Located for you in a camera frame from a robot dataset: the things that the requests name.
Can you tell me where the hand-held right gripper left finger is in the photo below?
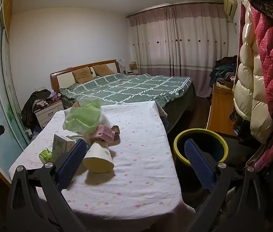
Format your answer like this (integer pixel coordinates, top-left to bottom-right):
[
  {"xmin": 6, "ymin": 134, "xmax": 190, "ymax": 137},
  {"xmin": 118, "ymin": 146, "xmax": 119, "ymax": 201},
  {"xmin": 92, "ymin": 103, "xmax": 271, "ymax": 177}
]
[{"xmin": 6, "ymin": 139, "xmax": 88, "ymax": 232}]

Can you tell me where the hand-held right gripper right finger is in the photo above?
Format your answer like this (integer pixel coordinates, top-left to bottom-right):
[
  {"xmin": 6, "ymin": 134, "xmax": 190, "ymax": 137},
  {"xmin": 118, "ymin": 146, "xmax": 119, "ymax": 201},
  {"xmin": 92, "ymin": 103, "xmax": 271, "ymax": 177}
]
[{"xmin": 184, "ymin": 138, "xmax": 269, "ymax": 232}]

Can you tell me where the white carton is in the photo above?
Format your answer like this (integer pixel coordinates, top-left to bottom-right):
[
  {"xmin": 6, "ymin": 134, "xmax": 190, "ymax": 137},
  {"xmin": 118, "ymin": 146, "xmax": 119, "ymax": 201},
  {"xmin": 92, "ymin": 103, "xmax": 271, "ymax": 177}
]
[{"xmin": 52, "ymin": 134, "xmax": 75, "ymax": 162}]

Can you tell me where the dotted paper cup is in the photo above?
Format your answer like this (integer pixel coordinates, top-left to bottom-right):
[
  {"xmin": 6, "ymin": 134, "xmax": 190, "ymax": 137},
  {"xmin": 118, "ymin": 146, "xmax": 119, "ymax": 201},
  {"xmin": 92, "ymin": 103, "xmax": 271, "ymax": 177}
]
[{"xmin": 82, "ymin": 141, "xmax": 115, "ymax": 174}]

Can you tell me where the clear jar with green band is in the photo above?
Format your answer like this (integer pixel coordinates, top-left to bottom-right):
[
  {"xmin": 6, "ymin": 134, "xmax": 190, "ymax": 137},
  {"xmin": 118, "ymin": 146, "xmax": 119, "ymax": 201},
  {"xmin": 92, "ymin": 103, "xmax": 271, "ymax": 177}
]
[{"xmin": 39, "ymin": 148, "xmax": 55, "ymax": 162}]

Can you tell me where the yellow rimmed waste bin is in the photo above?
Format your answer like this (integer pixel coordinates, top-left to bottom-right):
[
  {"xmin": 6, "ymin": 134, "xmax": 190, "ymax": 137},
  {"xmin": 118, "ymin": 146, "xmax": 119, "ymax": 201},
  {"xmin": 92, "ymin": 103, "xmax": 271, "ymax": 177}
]
[{"xmin": 173, "ymin": 128, "xmax": 229, "ymax": 199}]

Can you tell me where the pink box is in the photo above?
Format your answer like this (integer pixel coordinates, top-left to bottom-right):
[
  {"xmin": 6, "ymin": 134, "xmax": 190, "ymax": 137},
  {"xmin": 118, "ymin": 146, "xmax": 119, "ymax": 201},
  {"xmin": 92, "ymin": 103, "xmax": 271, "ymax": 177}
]
[{"xmin": 92, "ymin": 125, "xmax": 116, "ymax": 142}]

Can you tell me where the green plastic bag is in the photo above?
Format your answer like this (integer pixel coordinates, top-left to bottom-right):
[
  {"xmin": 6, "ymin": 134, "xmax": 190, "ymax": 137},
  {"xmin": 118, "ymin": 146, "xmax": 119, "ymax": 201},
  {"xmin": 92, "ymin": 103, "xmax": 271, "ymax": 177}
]
[{"xmin": 64, "ymin": 99, "xmax": 103, "ymax": 136}]

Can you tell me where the sliding door wardrobe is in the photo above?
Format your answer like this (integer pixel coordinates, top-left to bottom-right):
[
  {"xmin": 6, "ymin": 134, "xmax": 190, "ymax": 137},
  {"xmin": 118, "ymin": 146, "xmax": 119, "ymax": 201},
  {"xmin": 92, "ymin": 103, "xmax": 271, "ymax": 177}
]
[{"xmin": 0, "ymin": 0, "xmax": 33, "ymax": 186}]

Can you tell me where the dark jacket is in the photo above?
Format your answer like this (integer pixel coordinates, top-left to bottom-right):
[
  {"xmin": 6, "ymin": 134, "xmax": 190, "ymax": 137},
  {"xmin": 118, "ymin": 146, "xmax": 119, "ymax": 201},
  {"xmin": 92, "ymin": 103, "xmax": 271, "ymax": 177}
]
[{"xmin": 21, "ymin": 89, "xmax": 52, "ymax": 128}]

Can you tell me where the white nightstand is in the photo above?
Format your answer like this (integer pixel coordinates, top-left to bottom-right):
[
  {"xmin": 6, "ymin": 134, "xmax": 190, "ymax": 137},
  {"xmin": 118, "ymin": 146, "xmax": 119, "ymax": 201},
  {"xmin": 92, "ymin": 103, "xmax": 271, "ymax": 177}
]
[{"xmin": 33, "ymin": 99, "xmax": 64, "ymax": 128}]

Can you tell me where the black garment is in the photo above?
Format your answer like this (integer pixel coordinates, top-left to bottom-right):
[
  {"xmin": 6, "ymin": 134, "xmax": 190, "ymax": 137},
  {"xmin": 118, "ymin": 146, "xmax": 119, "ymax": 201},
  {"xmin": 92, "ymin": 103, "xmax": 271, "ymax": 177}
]
[{"xmin": 233, "ymin": 111, "xmax": 267, "ymax": 150}]

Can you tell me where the wooden desk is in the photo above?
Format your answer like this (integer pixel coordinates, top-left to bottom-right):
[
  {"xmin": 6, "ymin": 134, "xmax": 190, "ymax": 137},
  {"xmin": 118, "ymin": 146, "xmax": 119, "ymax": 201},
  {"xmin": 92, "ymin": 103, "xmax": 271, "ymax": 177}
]
[{"xmin": 205, "ymin": 82, "xmax": 241, "ymax": 138}]

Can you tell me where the white dotted tablecloth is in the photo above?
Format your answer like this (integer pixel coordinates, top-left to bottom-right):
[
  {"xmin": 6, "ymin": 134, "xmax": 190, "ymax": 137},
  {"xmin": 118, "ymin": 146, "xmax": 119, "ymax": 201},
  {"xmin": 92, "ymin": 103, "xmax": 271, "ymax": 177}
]
[{"xmin": 8, "ymin": 101, "xmax": 196, "ymax": 220}]

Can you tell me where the purple clothes heap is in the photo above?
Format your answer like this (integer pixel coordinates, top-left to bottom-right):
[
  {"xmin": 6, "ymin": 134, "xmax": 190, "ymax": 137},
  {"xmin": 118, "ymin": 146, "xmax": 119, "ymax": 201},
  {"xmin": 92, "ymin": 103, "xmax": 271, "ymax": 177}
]
[{"xmin": 36, "ymin": 92, "xmax": 62, "ymax": 107}]

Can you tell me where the wooden bed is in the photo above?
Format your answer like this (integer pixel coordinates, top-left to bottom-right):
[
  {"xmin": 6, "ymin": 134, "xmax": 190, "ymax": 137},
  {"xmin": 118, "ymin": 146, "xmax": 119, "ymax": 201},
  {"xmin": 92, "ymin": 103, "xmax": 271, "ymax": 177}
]
[{"xmin": 50, "ymin": 59, "xmax": 197, "ymax": 133}]

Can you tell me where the brown bear face pillow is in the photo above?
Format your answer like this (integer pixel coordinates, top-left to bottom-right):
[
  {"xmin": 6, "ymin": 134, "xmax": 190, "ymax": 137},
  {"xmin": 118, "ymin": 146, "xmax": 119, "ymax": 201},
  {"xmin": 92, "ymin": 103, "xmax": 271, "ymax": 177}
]
[{"xmin": 72, "ymin": 68, "xmax": 94, "ymax": 84}]

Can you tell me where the clothes pile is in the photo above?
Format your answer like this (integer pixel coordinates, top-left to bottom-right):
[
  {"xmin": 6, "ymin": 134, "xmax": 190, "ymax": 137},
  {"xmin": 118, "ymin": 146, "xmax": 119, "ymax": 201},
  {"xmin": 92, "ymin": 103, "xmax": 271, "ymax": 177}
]
[{"xmin": 209, "ymin": 55, "xmax": 238, "ymax": 87}]

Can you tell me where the green checked duvet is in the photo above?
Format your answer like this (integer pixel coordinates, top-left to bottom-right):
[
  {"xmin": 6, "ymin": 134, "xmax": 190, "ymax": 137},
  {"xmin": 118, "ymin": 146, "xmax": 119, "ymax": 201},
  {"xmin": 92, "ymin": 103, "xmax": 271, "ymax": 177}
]
[{"xmin": 59, "ymin": 74, "xmax": 192, "ymax": 107}]

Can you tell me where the white puffer jacket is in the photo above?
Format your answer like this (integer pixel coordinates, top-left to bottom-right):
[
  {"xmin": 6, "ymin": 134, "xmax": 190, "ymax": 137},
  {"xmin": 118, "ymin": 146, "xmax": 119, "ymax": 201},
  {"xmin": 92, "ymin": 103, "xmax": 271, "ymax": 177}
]
[{"xmin": 232, "ymin": 0, "xmax": 273, "ymax": 144}]

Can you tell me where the plain brown pillow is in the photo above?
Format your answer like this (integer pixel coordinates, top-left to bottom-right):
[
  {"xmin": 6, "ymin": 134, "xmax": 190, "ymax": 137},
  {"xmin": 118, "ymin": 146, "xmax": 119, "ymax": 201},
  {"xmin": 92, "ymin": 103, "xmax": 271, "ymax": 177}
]
[{"xmin": 92, "ymin": 64, "xmax": 115, "ymax": 76}]

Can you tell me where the pink and white curtain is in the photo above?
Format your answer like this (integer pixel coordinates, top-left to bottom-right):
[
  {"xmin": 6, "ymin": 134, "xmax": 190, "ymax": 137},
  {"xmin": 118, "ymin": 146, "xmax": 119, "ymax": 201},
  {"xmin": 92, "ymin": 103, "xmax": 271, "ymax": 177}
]
[{"xmin": 127, "ymin": 2, "xmax": 229, "ymax": 99}]

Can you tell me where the red dotted coat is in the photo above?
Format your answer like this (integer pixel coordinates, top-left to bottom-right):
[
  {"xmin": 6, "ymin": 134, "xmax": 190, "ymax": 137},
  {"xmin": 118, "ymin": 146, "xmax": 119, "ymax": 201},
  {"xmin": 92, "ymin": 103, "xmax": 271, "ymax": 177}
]
[{"xmin": 239, "ymin": 0, "xmax": 273, "ymax": 116}]

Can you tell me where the wall air conditioner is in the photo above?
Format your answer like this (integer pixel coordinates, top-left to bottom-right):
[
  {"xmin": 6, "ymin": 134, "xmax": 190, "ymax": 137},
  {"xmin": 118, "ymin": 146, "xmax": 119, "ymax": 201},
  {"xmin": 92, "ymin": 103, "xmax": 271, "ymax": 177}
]
[{"xmin": 224, "ymin": 0, "xmax": 238, "ymax": 17}]

